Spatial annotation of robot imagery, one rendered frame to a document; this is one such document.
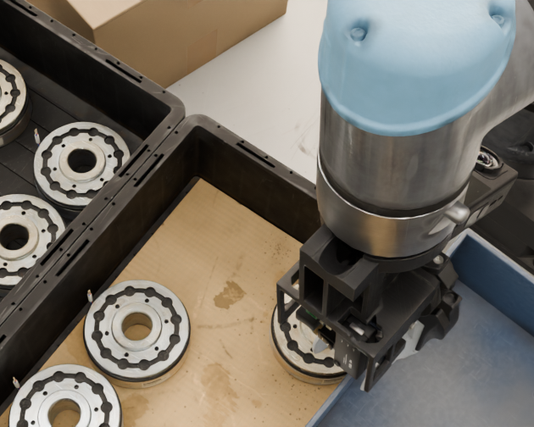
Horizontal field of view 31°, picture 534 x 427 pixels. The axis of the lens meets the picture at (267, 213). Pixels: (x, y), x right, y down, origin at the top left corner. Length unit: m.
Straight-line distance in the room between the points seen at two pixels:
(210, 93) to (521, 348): 0.64
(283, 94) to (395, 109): 0.89
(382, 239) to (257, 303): 0.54
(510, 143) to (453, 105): 0.75
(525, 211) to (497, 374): 0.41
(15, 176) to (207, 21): 0.32
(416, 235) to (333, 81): 0.10
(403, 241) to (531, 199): 0.69
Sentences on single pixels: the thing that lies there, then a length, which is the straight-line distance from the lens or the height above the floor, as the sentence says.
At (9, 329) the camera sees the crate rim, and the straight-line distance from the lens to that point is 0.90.
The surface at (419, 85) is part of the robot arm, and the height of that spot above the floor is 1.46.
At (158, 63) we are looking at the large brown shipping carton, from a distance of 1.22.
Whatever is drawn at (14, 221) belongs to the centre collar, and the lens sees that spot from 1.01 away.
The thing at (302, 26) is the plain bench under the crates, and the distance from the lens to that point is 1.35.
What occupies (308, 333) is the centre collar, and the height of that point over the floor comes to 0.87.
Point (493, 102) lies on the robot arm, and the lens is 0.42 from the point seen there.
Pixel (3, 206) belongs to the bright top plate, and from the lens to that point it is 1.03.
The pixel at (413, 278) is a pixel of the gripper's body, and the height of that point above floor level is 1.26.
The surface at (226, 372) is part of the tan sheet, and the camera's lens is 0.98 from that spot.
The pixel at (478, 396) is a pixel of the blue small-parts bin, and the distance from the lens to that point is 0.75.
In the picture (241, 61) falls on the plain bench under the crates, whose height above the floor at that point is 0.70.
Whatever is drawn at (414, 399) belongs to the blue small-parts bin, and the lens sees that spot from 0.74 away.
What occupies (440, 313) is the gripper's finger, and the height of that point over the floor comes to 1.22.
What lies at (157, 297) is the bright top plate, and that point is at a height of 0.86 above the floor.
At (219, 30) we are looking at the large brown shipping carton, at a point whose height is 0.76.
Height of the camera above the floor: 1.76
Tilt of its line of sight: 63 degrees down
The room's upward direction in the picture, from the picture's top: 10 degrees clockwise
